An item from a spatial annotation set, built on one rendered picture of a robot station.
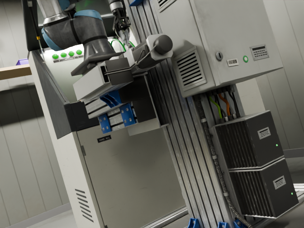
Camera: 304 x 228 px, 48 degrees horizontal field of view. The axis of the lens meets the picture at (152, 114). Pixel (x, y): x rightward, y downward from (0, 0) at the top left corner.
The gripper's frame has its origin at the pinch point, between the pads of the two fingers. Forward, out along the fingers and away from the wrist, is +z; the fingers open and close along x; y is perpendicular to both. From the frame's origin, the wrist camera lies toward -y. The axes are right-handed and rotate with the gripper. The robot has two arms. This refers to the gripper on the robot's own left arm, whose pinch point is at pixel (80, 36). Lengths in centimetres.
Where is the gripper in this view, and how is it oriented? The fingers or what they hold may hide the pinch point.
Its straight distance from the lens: 213.8
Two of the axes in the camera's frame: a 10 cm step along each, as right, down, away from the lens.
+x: 8.5, -4.8, 2.2
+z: 2.2, 6.9, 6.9
